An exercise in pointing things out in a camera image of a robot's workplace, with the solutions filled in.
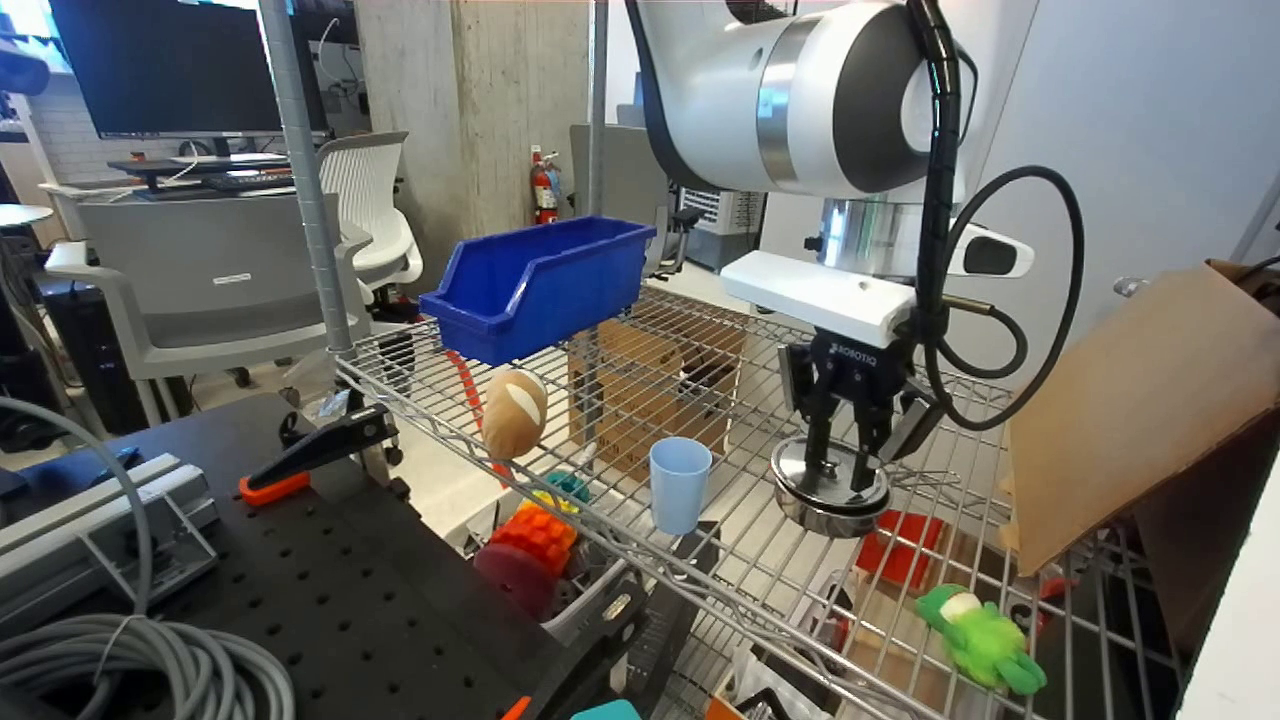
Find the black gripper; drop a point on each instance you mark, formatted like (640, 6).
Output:
(861, 371)

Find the silver round pan lid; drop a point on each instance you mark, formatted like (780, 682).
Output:
(789, 468)

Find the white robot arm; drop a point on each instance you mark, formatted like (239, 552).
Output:
(803, 93)

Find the small silver metal pan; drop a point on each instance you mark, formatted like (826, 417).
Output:
(835, 521)

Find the red plastic object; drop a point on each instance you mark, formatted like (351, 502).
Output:
(902, 552)

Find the light blue plastic cup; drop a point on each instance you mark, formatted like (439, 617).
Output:
(683, 486)

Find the cardboard box under shelf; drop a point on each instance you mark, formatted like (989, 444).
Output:
(640, 387)

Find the white portable air cooler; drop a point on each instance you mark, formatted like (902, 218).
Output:
(724, 246)

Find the green plush toy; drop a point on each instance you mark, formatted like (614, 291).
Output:
(981, 642)

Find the small teal toy piece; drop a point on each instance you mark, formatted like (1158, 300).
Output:
(567, 489)

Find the tan wooden ball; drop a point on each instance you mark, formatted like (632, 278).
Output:
(512, 417)

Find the blue plastic storage bin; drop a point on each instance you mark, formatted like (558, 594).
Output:
(535, 285)

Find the grey chair backrest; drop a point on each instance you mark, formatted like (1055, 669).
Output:
(614, 183)

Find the teal plastic item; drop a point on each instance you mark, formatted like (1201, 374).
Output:
(608, 709)

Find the red fire extinguisher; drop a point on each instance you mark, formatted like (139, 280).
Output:
(547, 192)

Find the white mesh office chair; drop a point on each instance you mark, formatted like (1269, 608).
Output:
(366, 200)

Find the grey plastic chair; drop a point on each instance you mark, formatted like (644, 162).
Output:
(215, 267)

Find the large dark monitor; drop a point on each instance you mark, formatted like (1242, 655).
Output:
(163, 64)

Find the light grey wrist camera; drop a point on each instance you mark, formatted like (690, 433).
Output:
(814, 294)

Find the grey aluminium rail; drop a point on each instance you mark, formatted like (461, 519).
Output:
(80, 521)

